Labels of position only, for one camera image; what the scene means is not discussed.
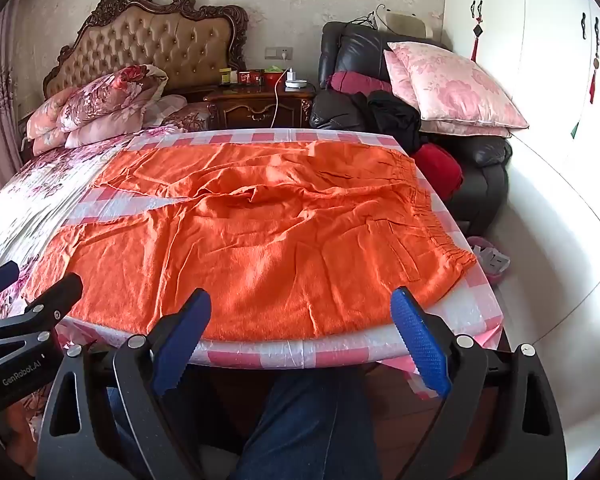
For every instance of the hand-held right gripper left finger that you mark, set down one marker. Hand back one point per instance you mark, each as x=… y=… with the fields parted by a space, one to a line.
x=177 y=345

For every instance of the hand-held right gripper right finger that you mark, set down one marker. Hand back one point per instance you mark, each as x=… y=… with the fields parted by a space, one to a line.
x=420 y=340

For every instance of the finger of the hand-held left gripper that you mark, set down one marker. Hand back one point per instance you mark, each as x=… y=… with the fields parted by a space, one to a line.
x=55 y=299
x=0 y=279

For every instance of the orange towel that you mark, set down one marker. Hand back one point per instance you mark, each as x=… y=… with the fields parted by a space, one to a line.
x=280 y=235

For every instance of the floral bed sheet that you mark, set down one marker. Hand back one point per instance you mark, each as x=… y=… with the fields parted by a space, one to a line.
x=40 y=185

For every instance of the pink slipper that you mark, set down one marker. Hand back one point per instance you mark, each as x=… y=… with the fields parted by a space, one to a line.
x=490 y=259

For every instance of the pink white checkered table cover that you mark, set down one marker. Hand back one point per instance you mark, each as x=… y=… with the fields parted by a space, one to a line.
x=130 y=205

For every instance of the person's blue jeans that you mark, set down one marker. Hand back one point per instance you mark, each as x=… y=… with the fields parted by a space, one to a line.
x=300 y=430

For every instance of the red garment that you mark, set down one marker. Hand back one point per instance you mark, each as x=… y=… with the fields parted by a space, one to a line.
x=437 y=167

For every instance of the folded floral quilt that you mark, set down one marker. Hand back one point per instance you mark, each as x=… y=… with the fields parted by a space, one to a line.
x=100 y=100

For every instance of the black garment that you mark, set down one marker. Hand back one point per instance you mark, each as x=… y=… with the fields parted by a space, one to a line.
x=395 y=115

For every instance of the dark floral pillow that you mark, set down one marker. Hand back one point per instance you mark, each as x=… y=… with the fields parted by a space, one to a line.
x=192 y=116

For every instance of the carved wooden nightstand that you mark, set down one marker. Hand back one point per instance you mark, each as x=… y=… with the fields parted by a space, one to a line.
x=250 y=107

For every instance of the pink floral pillow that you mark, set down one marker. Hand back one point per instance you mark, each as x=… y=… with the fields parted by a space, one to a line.
x=460 y=85
x=400 y=77

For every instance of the maroon cushion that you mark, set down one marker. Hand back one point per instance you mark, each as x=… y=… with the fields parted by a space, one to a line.
x=355 y=82

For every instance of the yellow jar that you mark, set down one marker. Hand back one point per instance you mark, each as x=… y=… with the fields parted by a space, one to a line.
x=225 y=76

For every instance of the red box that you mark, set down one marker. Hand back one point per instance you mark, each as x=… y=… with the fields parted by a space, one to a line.
x=248 y=78
x=271 y=79

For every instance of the tufted carved wooden headboard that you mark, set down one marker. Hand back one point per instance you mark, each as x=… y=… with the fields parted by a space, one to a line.
x=155 y=40

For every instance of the white wardrobe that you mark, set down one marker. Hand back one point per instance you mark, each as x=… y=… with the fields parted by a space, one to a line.
x=535 y=85

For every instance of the white round device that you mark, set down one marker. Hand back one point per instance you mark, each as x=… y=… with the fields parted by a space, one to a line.
x=298 y=84

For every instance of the white charger plug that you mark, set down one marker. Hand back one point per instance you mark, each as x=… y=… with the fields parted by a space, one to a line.
x=292 y=74

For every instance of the black leather armchair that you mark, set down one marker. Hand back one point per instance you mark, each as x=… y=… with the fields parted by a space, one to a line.
x=347 y=42

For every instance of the red hanging knot ornament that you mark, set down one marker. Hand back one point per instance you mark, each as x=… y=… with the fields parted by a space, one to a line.
x=593 y=77
x=476 y=35

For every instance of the wall switch plate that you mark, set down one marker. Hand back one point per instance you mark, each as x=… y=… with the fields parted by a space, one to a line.
x=278 y=52

